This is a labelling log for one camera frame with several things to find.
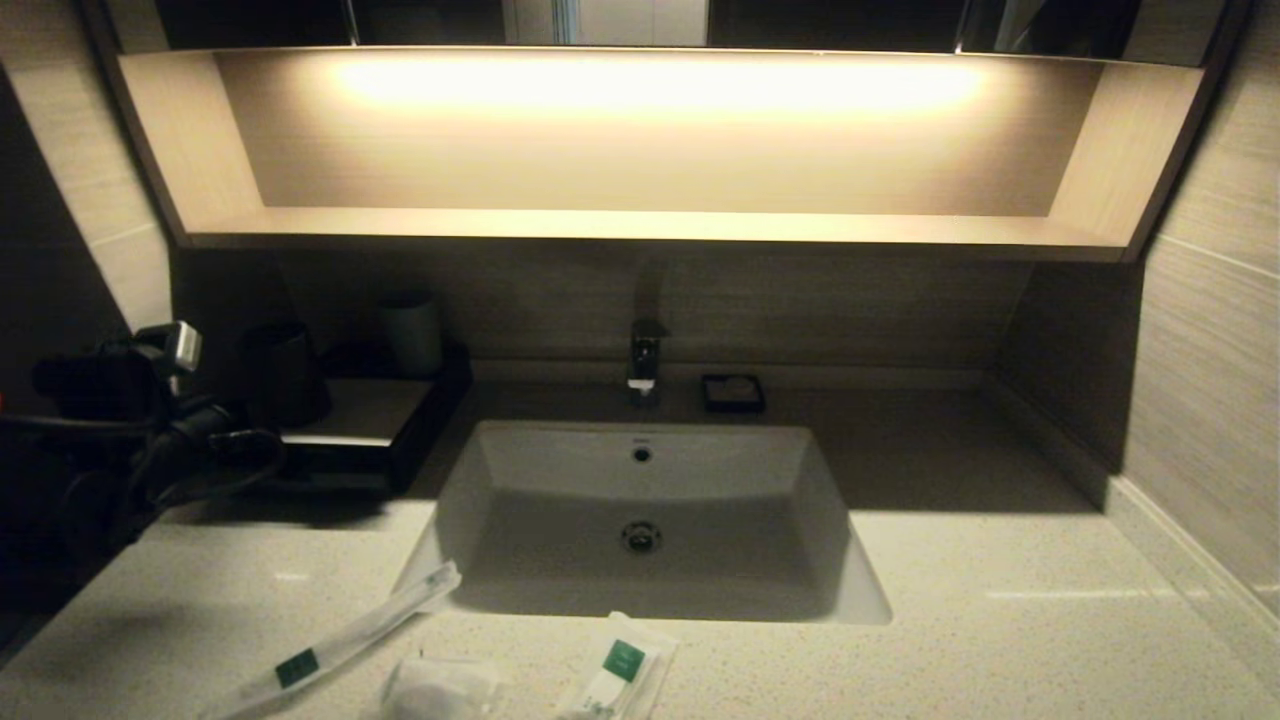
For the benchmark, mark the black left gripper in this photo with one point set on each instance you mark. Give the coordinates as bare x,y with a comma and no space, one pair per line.
95,385

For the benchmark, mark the dark grey tumbler cup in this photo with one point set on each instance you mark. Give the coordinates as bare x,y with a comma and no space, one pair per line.
285,375

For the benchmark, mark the black amenity tray box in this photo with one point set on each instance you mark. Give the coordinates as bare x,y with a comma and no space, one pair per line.
390,420

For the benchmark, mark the light grey tumbler cup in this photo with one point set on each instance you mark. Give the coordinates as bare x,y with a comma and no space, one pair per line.
412,335

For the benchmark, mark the long white toothbrush packet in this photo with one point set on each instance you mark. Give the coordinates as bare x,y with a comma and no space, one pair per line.
350,635

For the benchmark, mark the crumpled white shower cap packet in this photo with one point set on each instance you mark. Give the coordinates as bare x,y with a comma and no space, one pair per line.
440,690

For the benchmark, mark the chrome faucet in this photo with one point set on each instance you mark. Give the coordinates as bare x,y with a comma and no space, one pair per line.
645,360

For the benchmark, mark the white ceramic sink basin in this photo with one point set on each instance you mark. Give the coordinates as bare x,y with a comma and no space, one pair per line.
650,490

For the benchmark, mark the metal sink drain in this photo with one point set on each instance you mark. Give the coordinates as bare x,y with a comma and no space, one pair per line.
641,537

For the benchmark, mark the white comb packet green label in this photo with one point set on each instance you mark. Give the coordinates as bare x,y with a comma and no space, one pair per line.
620,665

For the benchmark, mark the warm shelf light strip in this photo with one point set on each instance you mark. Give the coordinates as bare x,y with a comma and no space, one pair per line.
650,88

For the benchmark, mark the black soap dish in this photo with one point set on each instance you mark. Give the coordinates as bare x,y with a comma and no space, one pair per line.
733,402

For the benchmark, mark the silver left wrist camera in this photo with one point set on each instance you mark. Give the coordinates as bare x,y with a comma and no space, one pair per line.
175,345

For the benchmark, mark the wooden wall shelf niche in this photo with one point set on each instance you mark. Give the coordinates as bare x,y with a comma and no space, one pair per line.
650,170

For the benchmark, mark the wall mirror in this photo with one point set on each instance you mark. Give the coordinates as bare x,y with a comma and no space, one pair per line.
800,25

